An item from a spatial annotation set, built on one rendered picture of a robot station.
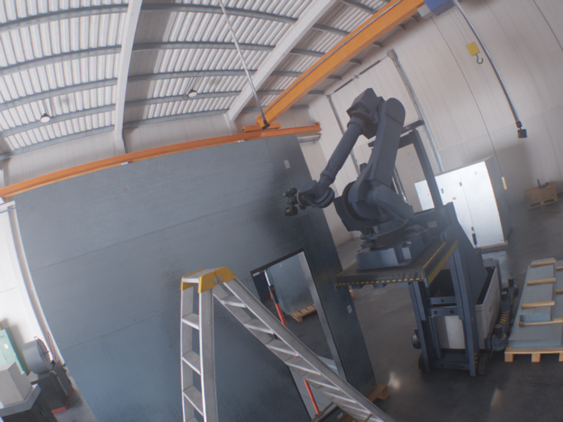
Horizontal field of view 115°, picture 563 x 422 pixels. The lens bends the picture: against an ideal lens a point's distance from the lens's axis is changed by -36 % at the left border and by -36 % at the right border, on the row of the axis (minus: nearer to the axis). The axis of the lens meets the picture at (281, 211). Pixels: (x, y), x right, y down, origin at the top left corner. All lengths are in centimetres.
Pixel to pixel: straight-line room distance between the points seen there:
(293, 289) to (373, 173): 501
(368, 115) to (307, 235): 123
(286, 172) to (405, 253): 130
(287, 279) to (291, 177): 431
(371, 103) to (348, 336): 228
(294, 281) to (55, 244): 559
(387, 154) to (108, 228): 215
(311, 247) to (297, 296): 426
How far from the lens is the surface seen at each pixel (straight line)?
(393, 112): 254
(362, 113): 250
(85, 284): 208
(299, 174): 273
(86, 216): 211
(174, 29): 836
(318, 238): 272
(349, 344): 307
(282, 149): 272
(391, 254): 221
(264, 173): 251
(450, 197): 743
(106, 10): 729
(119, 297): 207
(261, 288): 905
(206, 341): 141
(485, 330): 354
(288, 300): 680
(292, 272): 671
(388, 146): 232
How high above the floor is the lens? 247
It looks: 1 degrees up
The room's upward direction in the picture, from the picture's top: 19 degrees counter-clockwise
